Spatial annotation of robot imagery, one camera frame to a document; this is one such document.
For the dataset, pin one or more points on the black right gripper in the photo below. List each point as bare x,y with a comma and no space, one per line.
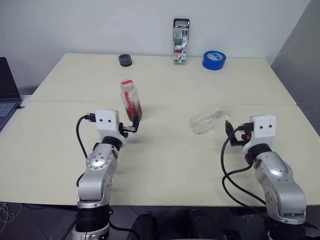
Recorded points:
237,143

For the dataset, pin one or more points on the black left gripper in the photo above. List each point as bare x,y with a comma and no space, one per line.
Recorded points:
128,129

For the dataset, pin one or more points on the clear bottle with red tape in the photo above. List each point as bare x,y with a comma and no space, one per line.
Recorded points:
131,105

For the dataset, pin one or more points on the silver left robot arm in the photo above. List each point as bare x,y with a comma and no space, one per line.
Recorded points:
97,162

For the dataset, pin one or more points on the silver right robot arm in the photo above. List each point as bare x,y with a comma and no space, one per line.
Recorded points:
277,175

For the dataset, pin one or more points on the clear empty plastic bottle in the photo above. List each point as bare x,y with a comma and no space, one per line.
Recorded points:
202,122

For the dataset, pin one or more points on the dark grey round cap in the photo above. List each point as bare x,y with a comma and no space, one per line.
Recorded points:
125,60

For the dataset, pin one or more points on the blue tape roll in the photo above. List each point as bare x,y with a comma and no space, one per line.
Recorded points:
212,63

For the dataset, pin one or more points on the marker pen set case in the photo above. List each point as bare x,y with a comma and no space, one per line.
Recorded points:
180,47

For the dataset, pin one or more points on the dark laptop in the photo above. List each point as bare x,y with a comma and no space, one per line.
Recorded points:
7,100

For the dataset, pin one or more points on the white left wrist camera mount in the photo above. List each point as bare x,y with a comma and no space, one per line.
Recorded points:
106,125

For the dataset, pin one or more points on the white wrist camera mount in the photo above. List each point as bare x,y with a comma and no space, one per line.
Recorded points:
106,125
265,127

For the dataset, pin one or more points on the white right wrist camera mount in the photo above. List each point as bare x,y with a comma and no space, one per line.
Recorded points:
265,127

